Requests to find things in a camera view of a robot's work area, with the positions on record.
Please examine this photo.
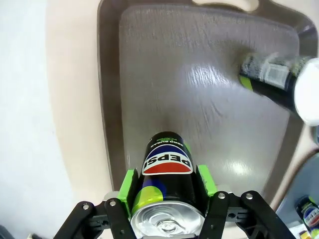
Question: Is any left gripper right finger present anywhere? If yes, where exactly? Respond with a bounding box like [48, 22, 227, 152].
[195, 165, 296, 239]

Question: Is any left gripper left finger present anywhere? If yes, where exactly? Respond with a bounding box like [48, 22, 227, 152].
[53, 168, 140, 239]

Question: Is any black Pepsi zero lime can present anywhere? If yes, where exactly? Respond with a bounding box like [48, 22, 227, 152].
[129, 131, 209, 239]
[238, 52, 319, 126]
[295, 195, 319, 231]

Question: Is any grey-blue plastic bin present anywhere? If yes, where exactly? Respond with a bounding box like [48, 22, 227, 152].
[275, 151, 319, 239]

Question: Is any brown wood-grain serving tray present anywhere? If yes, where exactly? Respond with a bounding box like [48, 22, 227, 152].
[96, 0, 319, 210]

